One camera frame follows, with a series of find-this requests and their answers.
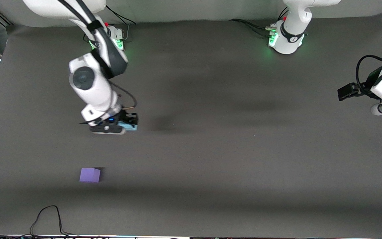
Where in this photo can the light blue foam block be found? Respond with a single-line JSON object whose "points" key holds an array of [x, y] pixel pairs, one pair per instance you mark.
{"points": [[128, 126]]}

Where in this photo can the purple foam block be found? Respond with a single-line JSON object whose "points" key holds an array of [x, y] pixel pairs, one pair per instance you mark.
{"points": [[90, 176]]}

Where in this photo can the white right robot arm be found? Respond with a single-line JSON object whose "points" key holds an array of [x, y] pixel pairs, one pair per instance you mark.
{"points": [[91, 89]]}

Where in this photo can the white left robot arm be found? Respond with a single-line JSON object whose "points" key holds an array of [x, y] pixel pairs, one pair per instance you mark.
{"points": [[290, 36]]}

